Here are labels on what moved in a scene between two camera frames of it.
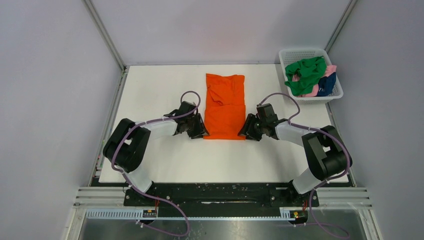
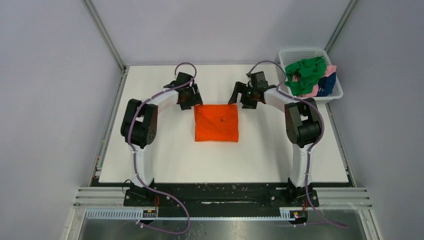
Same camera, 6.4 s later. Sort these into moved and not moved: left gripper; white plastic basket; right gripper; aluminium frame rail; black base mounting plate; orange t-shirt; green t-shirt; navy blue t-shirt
Moved: orange t-shirt; right gripper; left gripper
Not moved: black base mounting plate; aluminium frame rail; navy blue t-shirt; green t-shirt; white plastic basket
